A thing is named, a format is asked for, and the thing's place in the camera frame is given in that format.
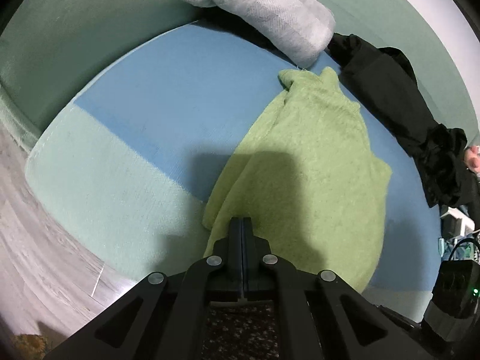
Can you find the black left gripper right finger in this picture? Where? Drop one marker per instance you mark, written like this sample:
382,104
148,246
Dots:
321,316

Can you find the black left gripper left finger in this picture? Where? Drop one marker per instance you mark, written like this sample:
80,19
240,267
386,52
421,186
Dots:
160,317

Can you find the green knit sweater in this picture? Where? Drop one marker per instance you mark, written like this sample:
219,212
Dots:
306,176

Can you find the person's right hand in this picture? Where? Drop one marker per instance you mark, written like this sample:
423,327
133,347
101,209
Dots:
472,158

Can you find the blue and green sofa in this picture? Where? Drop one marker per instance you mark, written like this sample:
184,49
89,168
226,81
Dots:
130,109

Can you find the black garment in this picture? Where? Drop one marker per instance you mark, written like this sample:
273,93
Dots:
383,80

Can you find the white folded towel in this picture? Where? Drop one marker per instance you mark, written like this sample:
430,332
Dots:
300,29

